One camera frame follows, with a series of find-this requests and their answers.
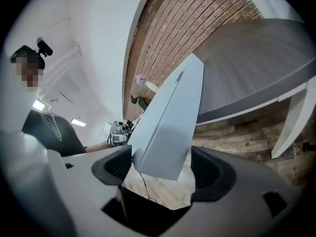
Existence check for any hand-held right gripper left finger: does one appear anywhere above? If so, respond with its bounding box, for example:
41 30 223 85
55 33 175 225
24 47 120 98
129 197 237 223
46 144 136 237

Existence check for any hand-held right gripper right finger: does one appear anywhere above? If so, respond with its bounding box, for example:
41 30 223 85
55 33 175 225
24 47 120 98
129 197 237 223
172 146 307 237

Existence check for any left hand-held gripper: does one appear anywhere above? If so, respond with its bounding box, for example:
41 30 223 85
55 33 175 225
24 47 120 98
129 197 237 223
103 119 134 148

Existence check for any person's left forearm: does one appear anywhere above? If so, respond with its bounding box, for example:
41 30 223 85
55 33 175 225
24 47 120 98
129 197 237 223
84 142 112 154

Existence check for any dark wooden desk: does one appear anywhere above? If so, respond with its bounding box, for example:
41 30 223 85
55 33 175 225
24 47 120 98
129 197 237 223
196 18 316 159

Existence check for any black draped chair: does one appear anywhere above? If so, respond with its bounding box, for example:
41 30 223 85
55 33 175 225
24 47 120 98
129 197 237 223
130 94 149 110

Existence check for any ceiling light panel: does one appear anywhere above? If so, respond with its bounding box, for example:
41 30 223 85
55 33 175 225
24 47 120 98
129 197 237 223
32 99 45 112
70 118 87 127

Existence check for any white vase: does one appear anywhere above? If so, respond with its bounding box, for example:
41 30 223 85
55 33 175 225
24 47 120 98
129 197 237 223
145 80 160 93

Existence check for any person in dark shirt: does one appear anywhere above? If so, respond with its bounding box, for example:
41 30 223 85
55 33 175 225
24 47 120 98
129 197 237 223
21 109 87 158

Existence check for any person's head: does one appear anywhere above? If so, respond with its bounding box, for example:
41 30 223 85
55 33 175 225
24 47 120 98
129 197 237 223
10 57 45 94

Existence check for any black head-mounted camera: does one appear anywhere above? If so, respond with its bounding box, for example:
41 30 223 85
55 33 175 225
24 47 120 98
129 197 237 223
36 37 54 58

